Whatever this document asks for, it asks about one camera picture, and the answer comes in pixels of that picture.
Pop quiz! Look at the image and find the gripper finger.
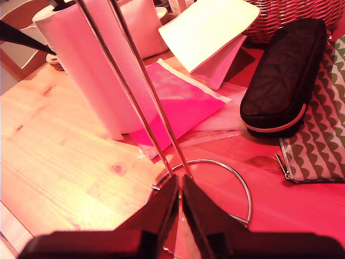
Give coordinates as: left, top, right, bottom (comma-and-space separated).
47, 0, 71, 9
182, 174, 250, 259
0, 21, 57, 56
115, 174, 180, 252

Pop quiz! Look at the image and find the white paper towel roll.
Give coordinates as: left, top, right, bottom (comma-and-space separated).
32, 0, 162, 141

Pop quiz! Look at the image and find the metallic paper towel stand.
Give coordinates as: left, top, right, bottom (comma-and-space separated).
74, 0, 253, 226

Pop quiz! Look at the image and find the wooden chair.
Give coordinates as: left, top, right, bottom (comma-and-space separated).
0, 0, 51, 81

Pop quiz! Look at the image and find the white padded organiser pouch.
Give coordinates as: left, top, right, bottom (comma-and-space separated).
118, 0, 169, 60

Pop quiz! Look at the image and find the clear plastic sleeve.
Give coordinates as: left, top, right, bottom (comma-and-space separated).
137, 80, 249, 162

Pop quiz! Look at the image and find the pink plastic folder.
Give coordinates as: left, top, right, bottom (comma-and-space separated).
129, 58, 232, 160

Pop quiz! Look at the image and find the green wave pattern pouch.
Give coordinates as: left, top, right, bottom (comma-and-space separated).
274, 35, 345, 184

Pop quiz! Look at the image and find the white folded paper bag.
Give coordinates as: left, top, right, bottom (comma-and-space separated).
157, 0, 261, 91

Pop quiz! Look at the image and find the black zipped pencil case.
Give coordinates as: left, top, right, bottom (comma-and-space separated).
239, 18, 328, 140

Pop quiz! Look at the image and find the wicker basket with handle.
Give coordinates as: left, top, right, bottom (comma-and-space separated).
242, 0, 345, 45

